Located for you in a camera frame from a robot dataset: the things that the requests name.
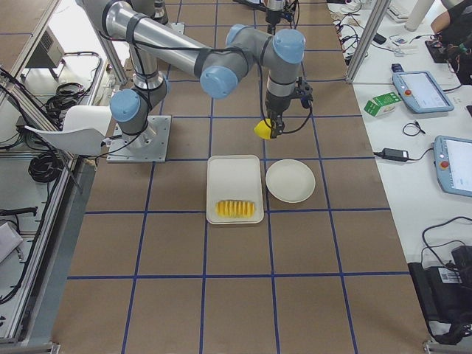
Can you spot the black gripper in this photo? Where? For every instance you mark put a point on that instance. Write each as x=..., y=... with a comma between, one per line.
x=276, y=105

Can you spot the yellow lemon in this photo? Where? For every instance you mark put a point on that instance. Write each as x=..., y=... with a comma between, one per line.
x=260, y=129

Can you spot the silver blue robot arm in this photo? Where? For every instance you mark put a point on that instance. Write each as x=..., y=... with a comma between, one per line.
x=219, y=70

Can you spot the white round plate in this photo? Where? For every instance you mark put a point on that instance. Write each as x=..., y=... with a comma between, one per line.
x=290, y=181

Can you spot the white rectangular tray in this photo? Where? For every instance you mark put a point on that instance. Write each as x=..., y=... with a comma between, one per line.
x=235, y=177

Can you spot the sliced yellow mango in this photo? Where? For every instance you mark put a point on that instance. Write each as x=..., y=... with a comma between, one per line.
x=235, y=209

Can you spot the green white carton box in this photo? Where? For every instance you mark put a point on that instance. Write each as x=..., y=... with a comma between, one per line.
x=382, y=104

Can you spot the black power adapter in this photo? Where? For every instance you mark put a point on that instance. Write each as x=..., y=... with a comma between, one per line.
x=395, y=155

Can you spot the blue teach pendant upper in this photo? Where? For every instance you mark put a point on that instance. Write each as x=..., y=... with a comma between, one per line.
x=421, y=93

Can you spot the blue teach pendant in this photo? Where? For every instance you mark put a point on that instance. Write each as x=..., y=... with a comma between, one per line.
x=421, y=93
x=452, y=160

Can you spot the blue teach pendant lower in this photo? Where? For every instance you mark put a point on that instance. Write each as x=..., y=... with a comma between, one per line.
x=452, y=160

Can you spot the white plastic chair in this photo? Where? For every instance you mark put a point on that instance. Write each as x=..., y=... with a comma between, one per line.
x=84, y=129

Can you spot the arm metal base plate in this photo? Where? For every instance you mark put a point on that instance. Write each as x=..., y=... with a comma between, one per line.
x=150, y=146

